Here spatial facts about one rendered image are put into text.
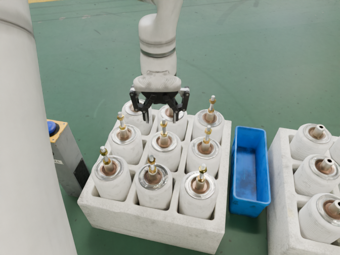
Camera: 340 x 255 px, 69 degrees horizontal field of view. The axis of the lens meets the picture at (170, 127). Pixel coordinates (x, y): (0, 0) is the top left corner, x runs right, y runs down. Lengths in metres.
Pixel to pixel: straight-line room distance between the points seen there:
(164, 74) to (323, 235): 0.51
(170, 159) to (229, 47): 1.08
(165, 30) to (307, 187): 0.55
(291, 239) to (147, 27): 0.57
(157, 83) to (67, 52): 1.24
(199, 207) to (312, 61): 1.25
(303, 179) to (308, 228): 0.12
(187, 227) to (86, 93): 0.87
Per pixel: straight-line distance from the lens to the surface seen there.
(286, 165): 0.81
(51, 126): 0.70
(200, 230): 0.67
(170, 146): 0.68
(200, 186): 0.61
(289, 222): 0.72
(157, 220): 0.67
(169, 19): 0.45
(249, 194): 0.93
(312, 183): 0.75
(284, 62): 1.60
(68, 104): 1.27
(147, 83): 0.47
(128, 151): 0.71
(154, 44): 0.47
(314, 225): 0.70
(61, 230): 0.18
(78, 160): 0.81
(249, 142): 1.01
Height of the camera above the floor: 0.80
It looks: 48 degrees down
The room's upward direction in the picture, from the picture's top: straight up
